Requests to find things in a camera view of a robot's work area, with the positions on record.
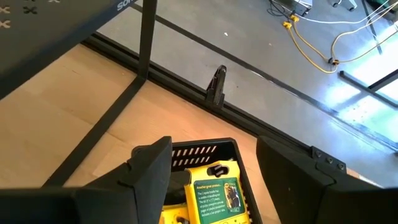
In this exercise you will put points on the black plastic basket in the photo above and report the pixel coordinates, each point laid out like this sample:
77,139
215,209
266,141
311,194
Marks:
202,141

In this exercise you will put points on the black side table frame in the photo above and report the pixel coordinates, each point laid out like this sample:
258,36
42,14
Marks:
357,81

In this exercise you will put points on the black frame clip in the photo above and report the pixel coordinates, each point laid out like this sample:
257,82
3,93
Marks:
216,87

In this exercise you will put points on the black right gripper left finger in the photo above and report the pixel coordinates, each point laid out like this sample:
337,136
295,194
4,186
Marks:
140,186

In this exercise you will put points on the yellow crayon box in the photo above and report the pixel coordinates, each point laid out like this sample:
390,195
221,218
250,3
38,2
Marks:
174,214
217,199

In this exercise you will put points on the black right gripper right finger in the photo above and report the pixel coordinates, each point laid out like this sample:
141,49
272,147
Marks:
289,186

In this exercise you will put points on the grey power box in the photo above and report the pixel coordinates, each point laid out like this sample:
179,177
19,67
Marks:
303,6

